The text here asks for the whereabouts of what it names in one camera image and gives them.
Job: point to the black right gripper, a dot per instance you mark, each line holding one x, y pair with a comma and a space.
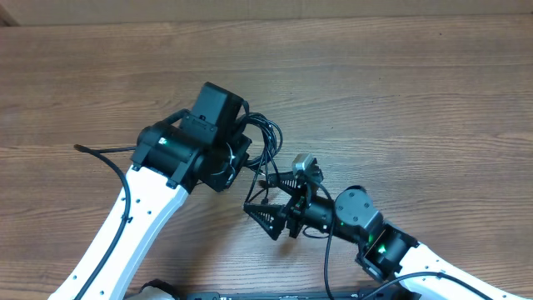
274, 219

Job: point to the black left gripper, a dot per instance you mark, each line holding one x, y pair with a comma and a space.
220, 181

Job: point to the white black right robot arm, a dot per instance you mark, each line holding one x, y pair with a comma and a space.
385, 252

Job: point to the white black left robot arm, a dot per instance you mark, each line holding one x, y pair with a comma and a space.
205, 144

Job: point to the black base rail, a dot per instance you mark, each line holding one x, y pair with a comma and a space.
391, 293

